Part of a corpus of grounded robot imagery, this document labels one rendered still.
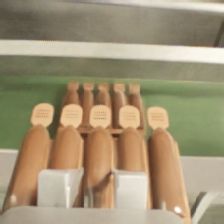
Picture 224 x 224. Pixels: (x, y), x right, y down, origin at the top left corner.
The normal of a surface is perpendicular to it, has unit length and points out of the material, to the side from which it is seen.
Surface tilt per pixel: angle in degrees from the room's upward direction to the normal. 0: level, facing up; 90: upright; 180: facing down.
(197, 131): 2
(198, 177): 90
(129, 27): 90
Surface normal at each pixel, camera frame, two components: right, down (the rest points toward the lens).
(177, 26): -0.02, 0.70
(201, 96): 0.03, -0.71
